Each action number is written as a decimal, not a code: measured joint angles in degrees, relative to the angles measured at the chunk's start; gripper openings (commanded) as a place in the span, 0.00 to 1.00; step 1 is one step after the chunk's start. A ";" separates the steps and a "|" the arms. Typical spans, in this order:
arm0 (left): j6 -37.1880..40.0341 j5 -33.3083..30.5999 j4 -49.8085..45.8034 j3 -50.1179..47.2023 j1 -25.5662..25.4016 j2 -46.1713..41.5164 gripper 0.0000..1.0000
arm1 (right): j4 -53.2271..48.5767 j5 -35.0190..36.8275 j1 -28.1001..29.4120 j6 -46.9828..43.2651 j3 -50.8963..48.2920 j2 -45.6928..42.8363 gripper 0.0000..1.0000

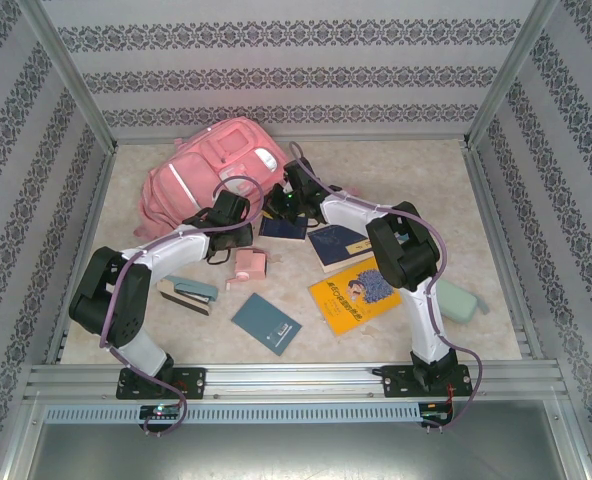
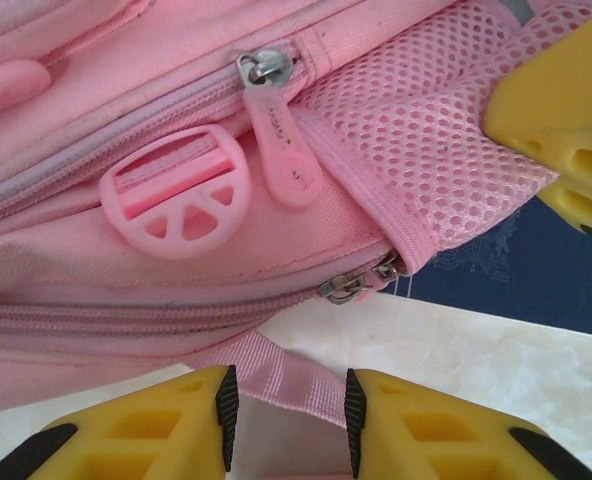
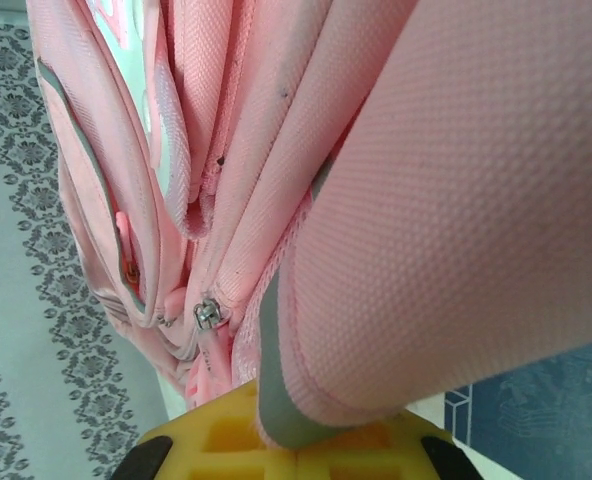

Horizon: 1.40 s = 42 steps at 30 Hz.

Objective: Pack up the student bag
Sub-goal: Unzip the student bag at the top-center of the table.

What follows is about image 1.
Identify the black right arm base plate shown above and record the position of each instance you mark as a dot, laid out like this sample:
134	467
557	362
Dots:
396	380

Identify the dark blue book white label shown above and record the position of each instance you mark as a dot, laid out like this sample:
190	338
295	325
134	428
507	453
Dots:
336	245

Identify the grey metal sheet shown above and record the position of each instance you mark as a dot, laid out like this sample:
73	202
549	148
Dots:
296	455

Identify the aluminium mounting rail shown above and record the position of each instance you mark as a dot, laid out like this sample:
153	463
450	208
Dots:
291	380

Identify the yellow illustrated book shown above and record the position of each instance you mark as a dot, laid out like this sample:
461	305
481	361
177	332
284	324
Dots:
341	300

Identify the aluminium frame crossbar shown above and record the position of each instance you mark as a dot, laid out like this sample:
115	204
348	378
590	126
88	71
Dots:
376	136

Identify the small controller circuit board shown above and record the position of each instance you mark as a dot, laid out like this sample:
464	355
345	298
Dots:
161	411
436	410

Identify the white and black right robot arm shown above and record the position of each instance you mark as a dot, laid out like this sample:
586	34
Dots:
406	250

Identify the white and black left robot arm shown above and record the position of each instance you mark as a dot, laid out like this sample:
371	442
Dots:
126	310

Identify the blue-grey stapler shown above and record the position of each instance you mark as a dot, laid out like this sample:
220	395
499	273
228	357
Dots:
196	291

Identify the plain navy notebook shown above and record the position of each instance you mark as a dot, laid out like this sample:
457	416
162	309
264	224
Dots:
281	229

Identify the mint green pencil case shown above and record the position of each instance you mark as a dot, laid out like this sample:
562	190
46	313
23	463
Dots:
458	302

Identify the pink pencil sharpener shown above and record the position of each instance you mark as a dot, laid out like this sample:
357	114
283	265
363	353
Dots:
251	262

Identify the teal notebook with white print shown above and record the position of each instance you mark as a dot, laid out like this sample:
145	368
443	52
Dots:
266	322

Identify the pink backpack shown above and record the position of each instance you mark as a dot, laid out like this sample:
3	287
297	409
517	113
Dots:
191	175

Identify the aluminium side rail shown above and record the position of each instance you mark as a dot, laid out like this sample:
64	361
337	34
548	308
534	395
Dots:
498	240
98	200

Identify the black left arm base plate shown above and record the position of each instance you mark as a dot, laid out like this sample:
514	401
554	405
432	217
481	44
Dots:
191	382

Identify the aluminium frame post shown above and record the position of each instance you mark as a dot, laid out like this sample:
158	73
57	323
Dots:
511	75
71	75

